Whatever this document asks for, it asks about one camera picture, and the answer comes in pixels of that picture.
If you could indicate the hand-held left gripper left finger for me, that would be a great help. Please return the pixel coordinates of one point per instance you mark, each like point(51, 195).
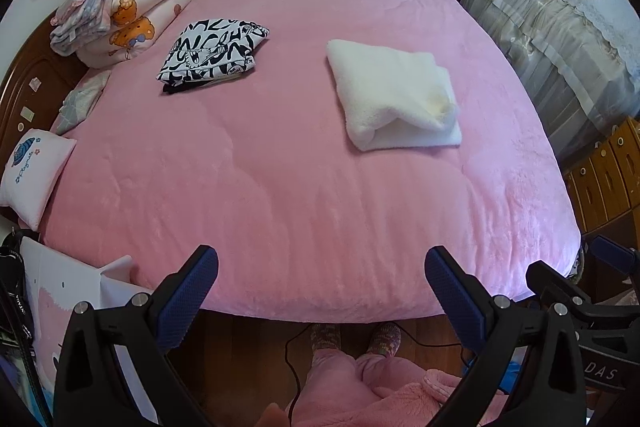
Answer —
point(185, 297)

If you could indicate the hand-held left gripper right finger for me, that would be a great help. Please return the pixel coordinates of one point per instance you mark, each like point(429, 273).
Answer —
point(455, 297)

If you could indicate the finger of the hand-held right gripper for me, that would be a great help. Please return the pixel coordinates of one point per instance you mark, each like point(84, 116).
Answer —
point(552, 282)
point(617, 254)

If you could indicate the white fluffy towel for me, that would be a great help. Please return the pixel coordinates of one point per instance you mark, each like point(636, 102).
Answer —
point(385, 87)

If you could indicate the person's left hand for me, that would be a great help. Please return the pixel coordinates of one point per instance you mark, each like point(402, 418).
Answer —
point(274, 416)

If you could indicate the person's right foot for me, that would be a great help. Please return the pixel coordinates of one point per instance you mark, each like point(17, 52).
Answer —
point(384, 338)

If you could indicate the person's foot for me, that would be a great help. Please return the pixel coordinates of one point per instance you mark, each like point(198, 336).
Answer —
point(384, 338)
point(326, 339)

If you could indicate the wooden drawer chest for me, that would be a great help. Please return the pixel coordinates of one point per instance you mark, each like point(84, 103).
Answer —
point(610, 172)

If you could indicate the pink fleece robe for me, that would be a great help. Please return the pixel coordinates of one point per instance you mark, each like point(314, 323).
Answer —
point(450, 399)

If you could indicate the pink white printed box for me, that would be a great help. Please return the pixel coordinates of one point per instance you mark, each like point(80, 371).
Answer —
point(75, 287)

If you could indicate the person in pink pajamas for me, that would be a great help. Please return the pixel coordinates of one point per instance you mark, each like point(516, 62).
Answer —
point(287, 357)

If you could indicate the person's left foot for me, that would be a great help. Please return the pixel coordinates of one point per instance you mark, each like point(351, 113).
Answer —
point(326, 339)

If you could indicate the person's pink pajama legs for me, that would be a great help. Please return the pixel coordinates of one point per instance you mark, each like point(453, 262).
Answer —
point(345, 387)

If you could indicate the pink bed blanket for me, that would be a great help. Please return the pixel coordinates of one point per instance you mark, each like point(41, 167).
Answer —
point(275, 182)

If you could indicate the white shell print pillow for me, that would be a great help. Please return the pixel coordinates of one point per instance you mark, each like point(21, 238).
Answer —
point(30, 177)

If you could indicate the pale quilted pillow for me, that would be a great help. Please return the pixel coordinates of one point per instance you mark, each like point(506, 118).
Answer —
point(82, 99)

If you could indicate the lace covered furniture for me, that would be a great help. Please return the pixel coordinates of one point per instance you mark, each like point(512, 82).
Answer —
point(550, 32)

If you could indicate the black white printed folded garment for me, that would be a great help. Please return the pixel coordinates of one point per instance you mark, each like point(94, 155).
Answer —
point(210, 52)

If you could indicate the wooden headboard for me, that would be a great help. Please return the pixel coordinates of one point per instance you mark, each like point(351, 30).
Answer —
point(20, 97)

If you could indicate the bear print folded quilt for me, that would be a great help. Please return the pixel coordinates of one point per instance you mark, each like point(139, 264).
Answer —
point(135, 32)

